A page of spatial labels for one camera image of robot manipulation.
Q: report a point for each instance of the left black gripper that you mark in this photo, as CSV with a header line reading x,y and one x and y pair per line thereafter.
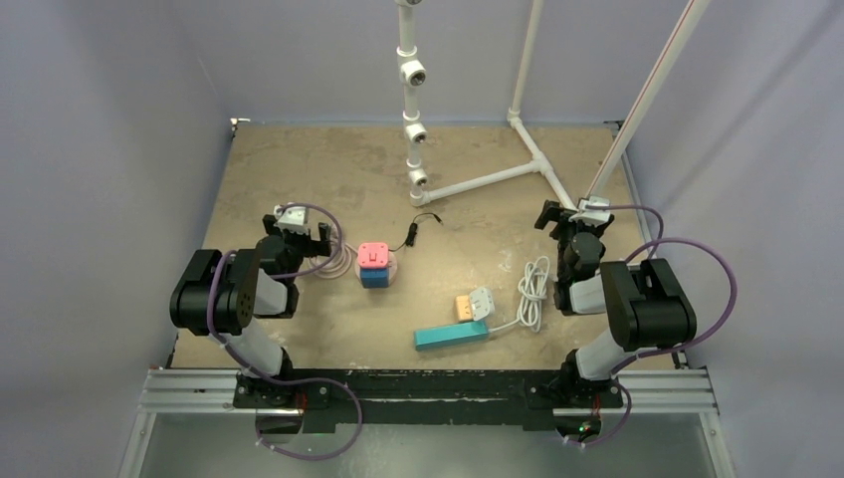
x,y
314,248

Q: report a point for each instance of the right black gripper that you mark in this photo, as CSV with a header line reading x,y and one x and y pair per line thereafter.
x,y
557,219

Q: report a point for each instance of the round pink power socket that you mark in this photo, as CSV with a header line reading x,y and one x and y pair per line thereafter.
x,y
393,268

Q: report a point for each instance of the black power adapter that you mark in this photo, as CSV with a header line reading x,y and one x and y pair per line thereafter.
x,y
413,230

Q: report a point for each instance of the white square wall adapter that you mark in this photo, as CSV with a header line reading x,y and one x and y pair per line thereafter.
x,y
481,303

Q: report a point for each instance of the tan cube plug adapter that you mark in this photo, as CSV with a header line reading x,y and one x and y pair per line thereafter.
x,y
464,309

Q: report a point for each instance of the teal power strip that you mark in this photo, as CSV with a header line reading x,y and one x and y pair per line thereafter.
x,y
450,335

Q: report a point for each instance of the pink square plug adapter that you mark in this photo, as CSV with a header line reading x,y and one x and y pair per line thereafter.
x,y
373,255

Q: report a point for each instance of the blue cube socket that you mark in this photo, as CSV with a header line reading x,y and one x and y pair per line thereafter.
x,y
374,278

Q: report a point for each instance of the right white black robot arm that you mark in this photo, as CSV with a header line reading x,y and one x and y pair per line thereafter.
x,y
645,305

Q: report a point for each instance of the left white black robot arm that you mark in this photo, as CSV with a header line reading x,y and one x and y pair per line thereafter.
x,y
224,296

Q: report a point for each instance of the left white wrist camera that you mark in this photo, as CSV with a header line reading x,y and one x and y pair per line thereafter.
x,y
294,219

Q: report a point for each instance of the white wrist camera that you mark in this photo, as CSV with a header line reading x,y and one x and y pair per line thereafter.
x,y
294,219
592,210

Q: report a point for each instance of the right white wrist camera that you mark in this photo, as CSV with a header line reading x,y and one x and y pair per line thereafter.
x,y
592,210

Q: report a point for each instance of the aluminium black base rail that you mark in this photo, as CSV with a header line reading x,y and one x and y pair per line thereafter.
x,y
535,400

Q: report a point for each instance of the white PVC pipe frame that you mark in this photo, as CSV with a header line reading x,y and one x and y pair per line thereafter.
x,y
560,59

